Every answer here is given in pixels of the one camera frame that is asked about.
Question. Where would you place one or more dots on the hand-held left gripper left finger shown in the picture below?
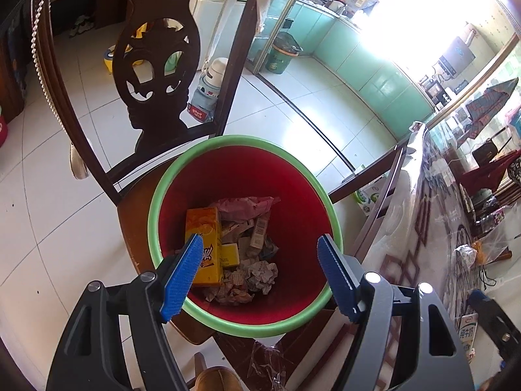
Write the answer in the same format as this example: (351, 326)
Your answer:
(181, 281)

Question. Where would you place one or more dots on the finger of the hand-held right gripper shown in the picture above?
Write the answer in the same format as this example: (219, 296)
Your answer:
(498, 321)

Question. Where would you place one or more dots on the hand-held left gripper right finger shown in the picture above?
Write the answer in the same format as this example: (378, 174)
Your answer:
(336, 277)

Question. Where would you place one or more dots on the yellow carton box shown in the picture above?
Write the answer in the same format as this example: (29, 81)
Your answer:
(203, 228)

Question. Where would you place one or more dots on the red bin with green rim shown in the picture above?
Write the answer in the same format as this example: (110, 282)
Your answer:
(252, 179)

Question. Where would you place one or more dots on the green trash can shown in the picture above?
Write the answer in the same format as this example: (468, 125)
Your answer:
(281, 57)

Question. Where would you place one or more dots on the white milk carton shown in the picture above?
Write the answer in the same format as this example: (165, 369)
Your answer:
(466, 336)

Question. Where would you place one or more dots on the small yellow box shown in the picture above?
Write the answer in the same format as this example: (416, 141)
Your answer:
(230, 254)

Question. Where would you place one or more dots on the crumpled white paper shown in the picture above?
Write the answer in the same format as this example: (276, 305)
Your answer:
(260, 273)

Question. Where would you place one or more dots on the green and white carton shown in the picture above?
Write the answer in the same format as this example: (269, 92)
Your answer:
(368, 197)

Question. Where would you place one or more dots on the small brown packet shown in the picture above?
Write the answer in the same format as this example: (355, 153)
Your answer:
(259, 232)

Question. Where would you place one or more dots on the pink plastic bag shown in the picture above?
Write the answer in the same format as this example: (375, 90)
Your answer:
(244, 205)

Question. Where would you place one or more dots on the table with patterned cloth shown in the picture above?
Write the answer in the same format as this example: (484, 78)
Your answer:
(427, 232)

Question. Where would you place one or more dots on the plain wooden chair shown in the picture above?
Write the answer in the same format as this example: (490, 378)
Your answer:
(358, 175)

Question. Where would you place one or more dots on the tan shoe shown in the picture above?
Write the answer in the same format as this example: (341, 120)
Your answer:
(217, 381)

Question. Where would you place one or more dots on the clear plastic wrapper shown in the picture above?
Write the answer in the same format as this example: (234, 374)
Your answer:
(268, 362)

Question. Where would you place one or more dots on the dark red cloth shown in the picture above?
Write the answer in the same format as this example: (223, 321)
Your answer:
(484, 177)

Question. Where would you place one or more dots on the carved wooden chair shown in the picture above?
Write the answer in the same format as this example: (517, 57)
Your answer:
(163, 134)

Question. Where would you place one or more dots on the bottle in blue sleeve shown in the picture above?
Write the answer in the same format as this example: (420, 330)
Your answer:
(211, 85)

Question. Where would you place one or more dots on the teal kitchen cabinets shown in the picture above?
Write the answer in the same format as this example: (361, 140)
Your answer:
(366, 73)

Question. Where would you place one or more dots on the plaid cloth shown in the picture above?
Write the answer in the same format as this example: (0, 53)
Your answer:
(488, 106)

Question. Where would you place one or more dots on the yellow plastic toy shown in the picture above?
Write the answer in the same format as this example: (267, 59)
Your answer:
(112, 60)

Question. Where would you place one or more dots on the white refrigerator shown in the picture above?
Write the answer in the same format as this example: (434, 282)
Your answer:
(211, 12)

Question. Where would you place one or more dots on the white sneaker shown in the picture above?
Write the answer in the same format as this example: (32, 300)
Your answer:
(81, 26)

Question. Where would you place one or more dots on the grey wall appliance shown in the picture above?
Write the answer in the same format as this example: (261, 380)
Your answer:
(460, 55)

